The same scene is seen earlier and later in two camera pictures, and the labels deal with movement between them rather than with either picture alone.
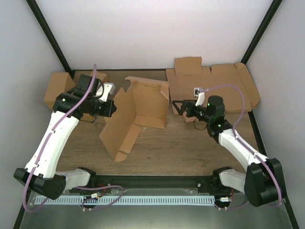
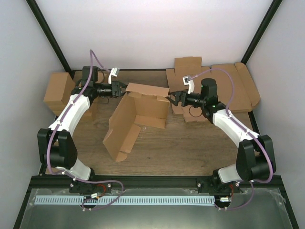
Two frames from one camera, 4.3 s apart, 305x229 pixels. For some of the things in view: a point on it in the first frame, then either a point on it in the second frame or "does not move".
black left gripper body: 106,112 -> 115,88
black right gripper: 190,105 -> 179,98
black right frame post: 261,32 does not move
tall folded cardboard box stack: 59,83 does not move
